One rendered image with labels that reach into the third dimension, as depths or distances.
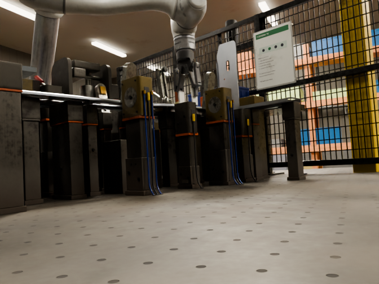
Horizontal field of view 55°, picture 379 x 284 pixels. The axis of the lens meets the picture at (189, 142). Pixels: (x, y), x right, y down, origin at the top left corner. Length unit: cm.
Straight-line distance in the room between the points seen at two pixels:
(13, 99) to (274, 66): 136
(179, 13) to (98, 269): 118
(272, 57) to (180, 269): 171
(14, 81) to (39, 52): 92
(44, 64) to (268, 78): 109
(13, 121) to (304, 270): 72
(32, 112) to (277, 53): 127
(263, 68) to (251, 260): 169
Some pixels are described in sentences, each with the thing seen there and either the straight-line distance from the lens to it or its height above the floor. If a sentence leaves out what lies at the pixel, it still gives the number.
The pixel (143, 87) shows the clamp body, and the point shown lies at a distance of 107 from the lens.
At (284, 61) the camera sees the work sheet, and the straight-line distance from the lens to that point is 191.
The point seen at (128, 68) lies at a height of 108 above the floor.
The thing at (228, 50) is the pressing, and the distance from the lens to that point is 176.
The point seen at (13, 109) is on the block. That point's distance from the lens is 89.
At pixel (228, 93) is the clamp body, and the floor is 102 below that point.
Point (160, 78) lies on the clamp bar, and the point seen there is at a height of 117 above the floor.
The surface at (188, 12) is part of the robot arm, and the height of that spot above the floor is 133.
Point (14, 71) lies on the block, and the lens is 91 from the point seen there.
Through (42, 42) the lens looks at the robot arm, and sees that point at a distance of 179.
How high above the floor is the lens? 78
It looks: 3 degrees up
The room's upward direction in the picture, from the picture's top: 3 degrees counter-clockwise
